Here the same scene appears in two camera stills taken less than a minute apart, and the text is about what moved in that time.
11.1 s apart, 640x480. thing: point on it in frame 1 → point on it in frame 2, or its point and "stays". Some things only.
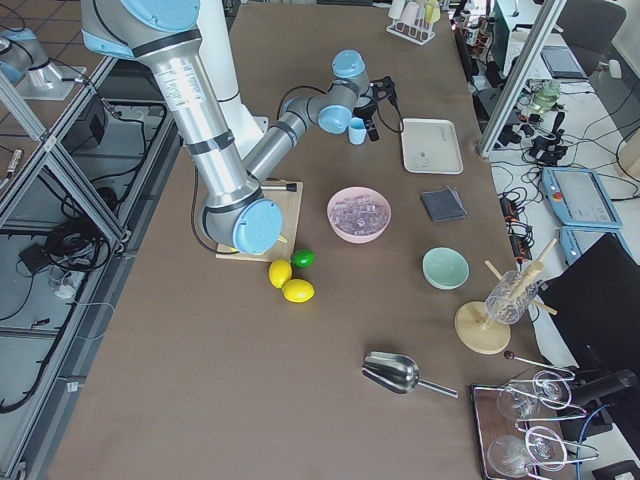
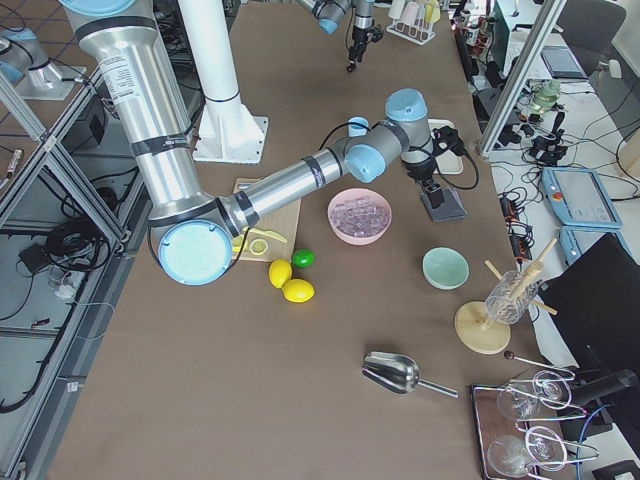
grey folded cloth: [443, 204] stays
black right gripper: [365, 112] → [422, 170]
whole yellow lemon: [280, 272] stays
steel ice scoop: [396, 373] stays
